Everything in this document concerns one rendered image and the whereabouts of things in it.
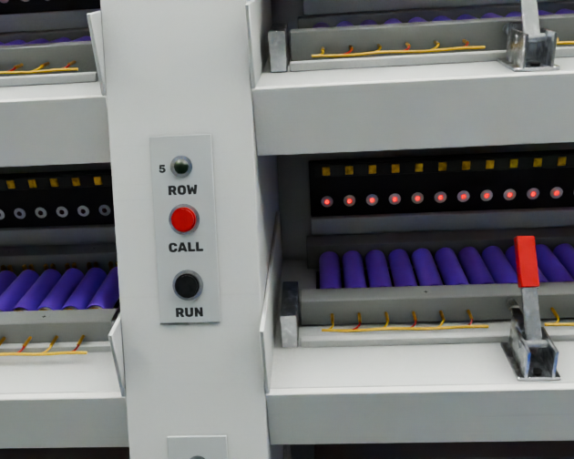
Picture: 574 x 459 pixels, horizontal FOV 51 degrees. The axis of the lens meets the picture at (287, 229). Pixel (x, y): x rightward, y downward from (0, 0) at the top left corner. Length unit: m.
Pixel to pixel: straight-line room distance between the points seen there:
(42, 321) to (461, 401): 0.31
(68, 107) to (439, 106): 0.24
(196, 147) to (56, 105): 0.10
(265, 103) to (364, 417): 0.22
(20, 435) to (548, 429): 0.36
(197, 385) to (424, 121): 0.23
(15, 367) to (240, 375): 0.17
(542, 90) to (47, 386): 0.38
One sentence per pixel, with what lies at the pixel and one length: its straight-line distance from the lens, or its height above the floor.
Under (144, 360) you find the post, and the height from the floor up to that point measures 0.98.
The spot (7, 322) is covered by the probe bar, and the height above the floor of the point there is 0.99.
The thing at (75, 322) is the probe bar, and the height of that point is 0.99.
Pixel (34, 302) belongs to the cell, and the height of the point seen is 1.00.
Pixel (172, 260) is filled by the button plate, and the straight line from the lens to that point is 0.40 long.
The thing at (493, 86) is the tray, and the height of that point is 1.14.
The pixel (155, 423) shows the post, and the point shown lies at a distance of 0.43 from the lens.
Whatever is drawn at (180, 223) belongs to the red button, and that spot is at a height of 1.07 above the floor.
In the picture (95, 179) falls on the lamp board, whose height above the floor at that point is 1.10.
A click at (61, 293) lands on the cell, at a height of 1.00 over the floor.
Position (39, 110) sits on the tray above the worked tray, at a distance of 0.43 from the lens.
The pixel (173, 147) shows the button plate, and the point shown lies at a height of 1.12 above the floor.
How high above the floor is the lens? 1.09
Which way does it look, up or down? 5 degrees down
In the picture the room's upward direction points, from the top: 2 degrees counter-clockwise
